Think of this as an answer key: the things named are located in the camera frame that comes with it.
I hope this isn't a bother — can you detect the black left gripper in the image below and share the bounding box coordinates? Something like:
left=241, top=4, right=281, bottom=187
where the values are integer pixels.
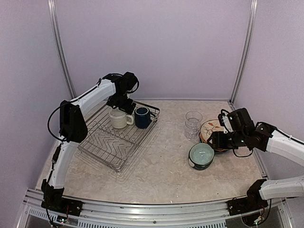
left=107, top=90, right=136, bottom=115

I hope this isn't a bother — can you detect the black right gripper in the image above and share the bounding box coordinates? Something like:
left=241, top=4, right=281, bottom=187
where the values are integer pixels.
left=208, top=130, right=247, bottom=149

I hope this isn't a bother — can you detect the cream bird pattern plate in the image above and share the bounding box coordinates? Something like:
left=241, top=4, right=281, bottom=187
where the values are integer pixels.
left=200, top=119, right=225, bottom=136

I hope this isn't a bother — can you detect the white ceramic mug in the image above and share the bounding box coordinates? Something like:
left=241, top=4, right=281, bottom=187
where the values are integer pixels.
left=109, top=109, right=134, bottom=129

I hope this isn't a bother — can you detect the dark blue mug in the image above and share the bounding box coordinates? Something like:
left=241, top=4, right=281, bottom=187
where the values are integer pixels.
left=134, top=107, right=152, bottom=129

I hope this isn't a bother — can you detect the clear glass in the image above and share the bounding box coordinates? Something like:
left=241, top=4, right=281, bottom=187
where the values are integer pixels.
left=185, top=111, right=203, bottom=130
left=184, top=126, right=199, bottom=141

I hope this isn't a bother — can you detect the navy white bowl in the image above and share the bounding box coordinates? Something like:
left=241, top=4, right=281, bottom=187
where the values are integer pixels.
left=188, top=152, right=214, bottom=171

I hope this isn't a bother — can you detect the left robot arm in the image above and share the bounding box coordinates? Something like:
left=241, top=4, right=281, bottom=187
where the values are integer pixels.
left=41, top=72, right=139, bottom=211

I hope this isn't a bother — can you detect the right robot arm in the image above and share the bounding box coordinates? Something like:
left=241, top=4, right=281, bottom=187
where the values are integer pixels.
left=207, top=108, right=304, bottom=211

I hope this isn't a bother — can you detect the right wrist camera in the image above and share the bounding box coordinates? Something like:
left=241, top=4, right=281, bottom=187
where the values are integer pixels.
left=218, top=114, right=231, bottom=128

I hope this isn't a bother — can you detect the wire dish rack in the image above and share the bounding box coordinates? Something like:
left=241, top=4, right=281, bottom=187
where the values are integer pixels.
left=78, top=101, right=160, bottom=172

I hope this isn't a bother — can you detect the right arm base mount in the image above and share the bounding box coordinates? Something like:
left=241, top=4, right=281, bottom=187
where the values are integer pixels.
left=227, top=189, right=268, bottom=216

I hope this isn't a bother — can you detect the left aluminium frame post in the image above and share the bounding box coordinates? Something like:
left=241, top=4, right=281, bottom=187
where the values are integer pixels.
left=47, top=0, right=76, bottom=98

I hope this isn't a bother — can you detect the aluminium frame post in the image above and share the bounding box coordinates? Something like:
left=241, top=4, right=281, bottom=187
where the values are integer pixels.
left=47, top=0, right=76, bottom=98
left=229, top=0, right=258, bottom=105

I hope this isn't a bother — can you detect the aluminium front rail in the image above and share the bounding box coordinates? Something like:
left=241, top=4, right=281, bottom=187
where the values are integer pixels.
left=14, top=187, right=293, bottom=228

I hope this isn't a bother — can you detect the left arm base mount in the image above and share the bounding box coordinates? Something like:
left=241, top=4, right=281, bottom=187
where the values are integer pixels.
left=41, top=183, right=83, bottom=217

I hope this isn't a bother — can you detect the right aluminium frame post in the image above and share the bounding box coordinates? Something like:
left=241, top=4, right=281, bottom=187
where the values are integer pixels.
left=229, top=0, right=258, bottom=105

